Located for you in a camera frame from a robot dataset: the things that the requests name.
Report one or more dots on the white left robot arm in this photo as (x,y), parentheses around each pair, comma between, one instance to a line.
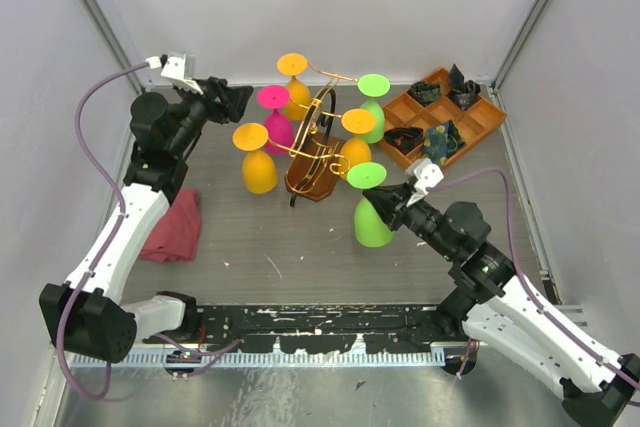
(84,315)

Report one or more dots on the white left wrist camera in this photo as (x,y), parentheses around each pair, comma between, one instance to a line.
(178,69)

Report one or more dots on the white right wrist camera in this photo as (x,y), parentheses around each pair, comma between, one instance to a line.
(423,176)

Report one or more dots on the gold wire wine glass rack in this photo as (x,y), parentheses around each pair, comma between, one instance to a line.
(315,154)

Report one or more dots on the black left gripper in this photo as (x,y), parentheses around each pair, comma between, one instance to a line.
(218,98)

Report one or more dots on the pink plastic wine glass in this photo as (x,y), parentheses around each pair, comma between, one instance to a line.
(280,128)

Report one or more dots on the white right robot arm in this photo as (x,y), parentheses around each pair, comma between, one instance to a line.
(493,304)

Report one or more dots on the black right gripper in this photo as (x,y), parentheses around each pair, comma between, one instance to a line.
(398,208)

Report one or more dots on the black mounting rail base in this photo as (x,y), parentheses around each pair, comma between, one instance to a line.
(321,328)

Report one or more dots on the grey slotted cable duct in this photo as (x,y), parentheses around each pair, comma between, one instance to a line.
(174,359)

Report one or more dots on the red folded cloth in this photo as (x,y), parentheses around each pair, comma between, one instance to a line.
(176,236)

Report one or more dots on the blue yellow patterned cloth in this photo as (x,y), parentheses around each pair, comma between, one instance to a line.
(443,141)

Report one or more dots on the dark blue folded cloth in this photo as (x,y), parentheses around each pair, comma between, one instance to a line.
(463,92)

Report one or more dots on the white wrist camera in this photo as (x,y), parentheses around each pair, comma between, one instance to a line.
(423,176)
(178,69)

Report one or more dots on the orange wooden divided tray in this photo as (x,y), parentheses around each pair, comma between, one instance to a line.
(474,124)

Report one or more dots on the black rolled belt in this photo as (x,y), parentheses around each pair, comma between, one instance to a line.
(404,139)

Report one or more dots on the orange wine glass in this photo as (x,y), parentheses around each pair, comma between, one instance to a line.
(356,150)
(258,167)
(293,65)

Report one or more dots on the green wine glass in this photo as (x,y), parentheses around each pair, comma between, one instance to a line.
(370,230)
(374,86)

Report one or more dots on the dark green patterned cloth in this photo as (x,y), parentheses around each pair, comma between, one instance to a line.
(424,92)

